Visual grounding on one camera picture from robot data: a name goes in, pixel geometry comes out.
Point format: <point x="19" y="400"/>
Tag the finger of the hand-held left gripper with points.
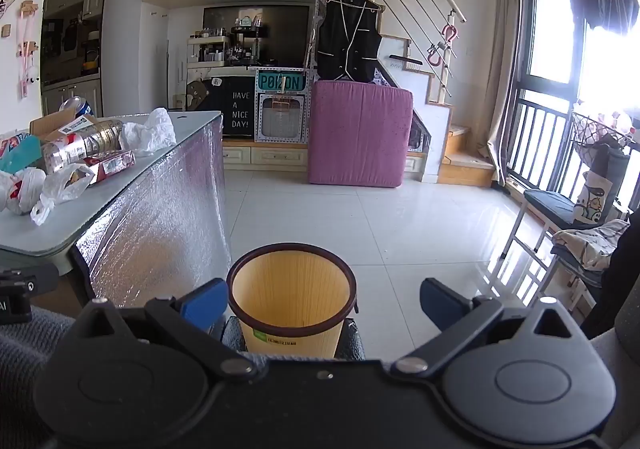
<point x="30" y="279"/>

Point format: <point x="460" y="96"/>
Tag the brown cardboard box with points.
<point x="50" y="121"/>

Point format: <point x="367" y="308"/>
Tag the shelf rack with bottles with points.
<point x="215" y="51"/>

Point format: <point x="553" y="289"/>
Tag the blue drink can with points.
<point x="75" y="105"/>

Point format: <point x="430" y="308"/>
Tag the black vest with white trim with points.
<point x="350" y="39"/>

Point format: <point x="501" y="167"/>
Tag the black framed window with railing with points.
<point x="550" y="29"/>

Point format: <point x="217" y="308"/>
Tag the cartoon print tote bag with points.
<point x="592" y="199"/>

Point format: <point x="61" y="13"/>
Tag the clear plastic bottle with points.
<point x="85" y="144"/>

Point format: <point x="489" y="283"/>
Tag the teal packet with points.
<point x="20" y="154"/>

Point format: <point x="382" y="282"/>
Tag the yellow bin with brown rim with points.
<point x="290" y="289"/>

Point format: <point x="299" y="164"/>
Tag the red snack packet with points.
<point x="112" y="163"/>

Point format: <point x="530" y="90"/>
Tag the clear plastic bag with food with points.
<point x="65" y="181"/>

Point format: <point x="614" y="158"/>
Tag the cream low cabinet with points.
<point x="265" y="156"/>

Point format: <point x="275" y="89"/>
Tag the white plastic bag red print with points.
<point x="22" y="189"/>

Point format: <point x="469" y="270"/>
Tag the patterned blanket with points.
<point x="595" y="241"/>

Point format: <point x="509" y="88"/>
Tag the black television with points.
<point x="285" y="39"/>

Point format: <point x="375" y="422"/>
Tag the black letter board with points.
<point x="240" y="109"/>

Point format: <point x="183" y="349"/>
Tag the white wooden staircase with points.
<point x="435" y="124"/>

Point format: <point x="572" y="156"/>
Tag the table with silver foil side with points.
<point x="160" y="209"/>

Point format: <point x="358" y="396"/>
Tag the beige curtain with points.
<point x="505" y="79"/>

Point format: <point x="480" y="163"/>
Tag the dark cloth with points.
<point x="620" y="279"/>

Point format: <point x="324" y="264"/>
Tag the pink hook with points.
<point x="434" y="56"/>
<point x="450" y="34"/>

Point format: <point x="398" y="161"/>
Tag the white metal cage teal sign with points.
<point x="282" y="121"/>

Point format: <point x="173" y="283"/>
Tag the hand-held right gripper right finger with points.
<point x="440" y="309"/>

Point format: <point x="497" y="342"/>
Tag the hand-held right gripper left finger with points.
<point x="205" y="305"/>

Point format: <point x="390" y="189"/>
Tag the person's grey knit clothing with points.
<point x="25" y="354"/>

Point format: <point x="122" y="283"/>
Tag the wooden wall ornaments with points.
<point x="29" y="6"/>

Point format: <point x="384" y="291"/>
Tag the pink mattress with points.
<point x="357" y="134"/>

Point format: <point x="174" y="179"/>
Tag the metal bench with dark cushion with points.
<point x="550" y="206"/>

